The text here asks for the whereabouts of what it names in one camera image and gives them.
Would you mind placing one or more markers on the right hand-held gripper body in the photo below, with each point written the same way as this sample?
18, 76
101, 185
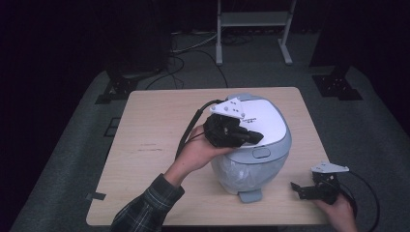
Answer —
327, 183

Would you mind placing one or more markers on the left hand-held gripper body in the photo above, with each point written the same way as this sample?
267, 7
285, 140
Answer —
222, 127

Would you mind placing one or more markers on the person's right hand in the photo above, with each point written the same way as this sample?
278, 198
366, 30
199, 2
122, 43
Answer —
338, 214

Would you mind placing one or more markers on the person's left hand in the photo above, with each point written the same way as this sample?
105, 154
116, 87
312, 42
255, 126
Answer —
196, 151

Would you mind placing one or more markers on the black stand base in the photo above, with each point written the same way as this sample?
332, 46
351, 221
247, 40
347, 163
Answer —
117, 88
336, 85

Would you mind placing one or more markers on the dark floor hatch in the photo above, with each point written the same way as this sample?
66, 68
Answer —
111, 127

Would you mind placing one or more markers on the white metal stand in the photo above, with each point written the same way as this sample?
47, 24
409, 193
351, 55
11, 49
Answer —
254, 19

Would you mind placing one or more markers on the grey tape strip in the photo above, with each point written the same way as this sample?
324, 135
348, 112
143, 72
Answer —
95, 196

